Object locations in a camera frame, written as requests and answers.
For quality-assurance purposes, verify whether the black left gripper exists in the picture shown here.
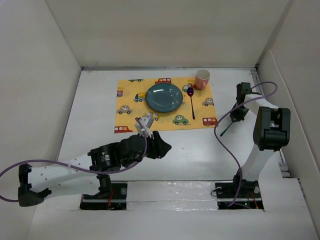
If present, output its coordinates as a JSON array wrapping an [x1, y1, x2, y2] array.
[[121, 129, 171, 168]]

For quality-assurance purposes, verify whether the iridescent blue-green fork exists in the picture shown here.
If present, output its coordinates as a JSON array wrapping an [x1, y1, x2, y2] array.
[[220, 120, 236, 137]]

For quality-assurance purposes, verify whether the yellow vehicle-print placemat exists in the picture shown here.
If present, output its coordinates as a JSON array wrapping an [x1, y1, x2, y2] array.
[[114, 76, 218, 134]]

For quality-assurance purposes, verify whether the teal floral ceramic plate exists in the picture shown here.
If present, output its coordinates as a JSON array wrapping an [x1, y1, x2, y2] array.
[[145, 83, 183, 113]]

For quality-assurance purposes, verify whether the purple iridescent spoon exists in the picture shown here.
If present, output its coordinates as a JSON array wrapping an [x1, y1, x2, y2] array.
[[187, 87, 195, 120]]

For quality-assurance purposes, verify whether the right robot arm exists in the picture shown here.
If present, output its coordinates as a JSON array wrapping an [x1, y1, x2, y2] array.
[[230, 82, 291, 197]]

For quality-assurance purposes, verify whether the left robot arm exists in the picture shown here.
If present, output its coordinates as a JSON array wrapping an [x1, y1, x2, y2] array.
[[18, 131, 172, 207]]

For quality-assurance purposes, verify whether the pink ceramic mug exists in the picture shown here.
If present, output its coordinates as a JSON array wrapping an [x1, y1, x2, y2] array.
[[195, 69, 211, 90]]

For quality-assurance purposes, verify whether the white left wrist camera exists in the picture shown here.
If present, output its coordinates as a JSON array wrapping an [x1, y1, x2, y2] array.
[[134, 114, 154, 138]]

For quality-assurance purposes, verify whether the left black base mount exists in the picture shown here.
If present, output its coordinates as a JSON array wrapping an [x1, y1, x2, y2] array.
[[79, 181, 128, 211]]

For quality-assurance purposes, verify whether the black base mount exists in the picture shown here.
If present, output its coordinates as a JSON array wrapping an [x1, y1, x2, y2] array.
[[211, 179, 264, 210], [79, 181, 128, 211]]

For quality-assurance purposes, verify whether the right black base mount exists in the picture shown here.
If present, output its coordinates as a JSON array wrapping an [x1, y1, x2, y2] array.
[[211, 179, 264, 210]]

